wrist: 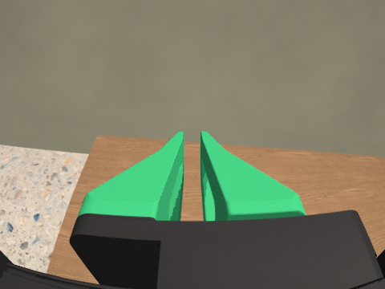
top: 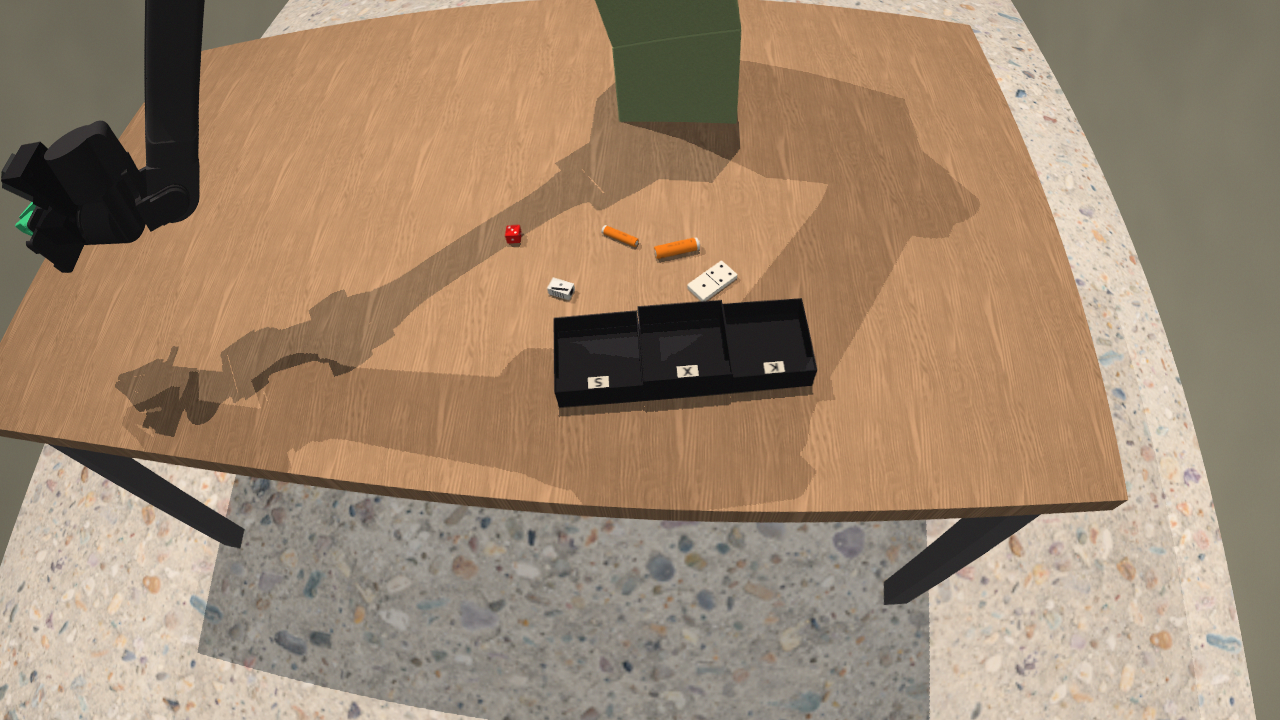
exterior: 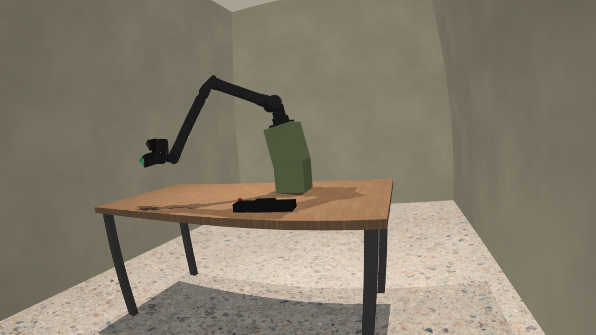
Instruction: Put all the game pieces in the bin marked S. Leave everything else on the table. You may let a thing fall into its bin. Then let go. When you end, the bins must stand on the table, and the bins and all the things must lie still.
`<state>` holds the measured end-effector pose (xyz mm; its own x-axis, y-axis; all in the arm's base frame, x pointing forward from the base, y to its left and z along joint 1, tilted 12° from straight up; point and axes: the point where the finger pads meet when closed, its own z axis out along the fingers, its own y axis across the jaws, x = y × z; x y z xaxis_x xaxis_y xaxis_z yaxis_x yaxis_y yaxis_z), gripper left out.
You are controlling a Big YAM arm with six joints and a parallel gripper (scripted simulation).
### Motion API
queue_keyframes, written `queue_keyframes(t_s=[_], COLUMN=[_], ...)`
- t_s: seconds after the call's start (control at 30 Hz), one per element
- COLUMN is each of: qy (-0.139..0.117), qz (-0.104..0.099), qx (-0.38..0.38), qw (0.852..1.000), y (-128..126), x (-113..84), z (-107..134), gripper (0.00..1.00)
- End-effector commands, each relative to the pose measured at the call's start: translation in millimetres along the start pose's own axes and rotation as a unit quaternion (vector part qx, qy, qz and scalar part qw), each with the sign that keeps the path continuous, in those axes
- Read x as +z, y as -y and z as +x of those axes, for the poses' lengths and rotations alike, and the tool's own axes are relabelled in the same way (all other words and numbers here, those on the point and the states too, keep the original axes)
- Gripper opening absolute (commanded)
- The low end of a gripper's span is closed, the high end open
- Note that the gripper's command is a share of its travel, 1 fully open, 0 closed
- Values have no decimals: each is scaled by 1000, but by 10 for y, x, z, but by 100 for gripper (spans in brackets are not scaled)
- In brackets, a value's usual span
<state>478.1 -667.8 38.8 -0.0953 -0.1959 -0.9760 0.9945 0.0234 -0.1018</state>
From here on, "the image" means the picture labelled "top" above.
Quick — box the orange aa battery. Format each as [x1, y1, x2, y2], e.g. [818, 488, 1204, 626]
[654, 237, 700, 259]

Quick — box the black rack of three bins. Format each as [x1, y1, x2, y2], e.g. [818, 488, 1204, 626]
[553, 299, 817, 407]

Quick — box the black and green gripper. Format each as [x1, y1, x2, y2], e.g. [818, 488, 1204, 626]
[15, 202, 99, 273]

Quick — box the white domino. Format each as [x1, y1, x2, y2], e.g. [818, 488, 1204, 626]
[687, 261, 737, 301]

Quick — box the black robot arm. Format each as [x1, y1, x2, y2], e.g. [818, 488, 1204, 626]
[1, 0, 205, 245]

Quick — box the orange aaa battery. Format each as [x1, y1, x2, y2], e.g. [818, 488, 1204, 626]
[602, 225, 639, 247]

